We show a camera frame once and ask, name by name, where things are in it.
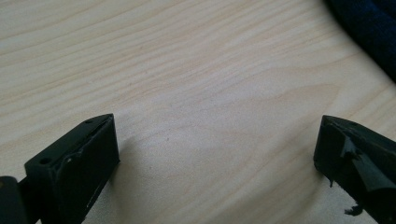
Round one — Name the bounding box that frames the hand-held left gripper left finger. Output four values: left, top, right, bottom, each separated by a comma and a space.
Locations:
23, 113, 120, 224

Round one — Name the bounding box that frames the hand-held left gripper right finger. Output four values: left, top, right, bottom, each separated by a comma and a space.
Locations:
313, 115, 396, 224

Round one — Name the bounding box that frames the dark blue cloth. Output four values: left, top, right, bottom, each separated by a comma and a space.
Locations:
323, 0, 396, 83

